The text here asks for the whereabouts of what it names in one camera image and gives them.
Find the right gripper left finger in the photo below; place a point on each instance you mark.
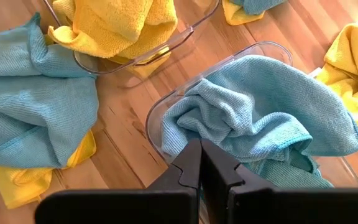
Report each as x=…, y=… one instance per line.
x=135, y=208

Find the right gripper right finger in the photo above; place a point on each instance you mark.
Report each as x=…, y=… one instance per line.
x=275, y=208

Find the blue microfiber towel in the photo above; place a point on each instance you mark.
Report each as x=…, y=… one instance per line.
x=259, y=5
x=291, y=177
x=26, y=93
x=259, y=102

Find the clear plastic basket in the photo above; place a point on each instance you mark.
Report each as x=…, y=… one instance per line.
x=153, y=127
x=87, y=63

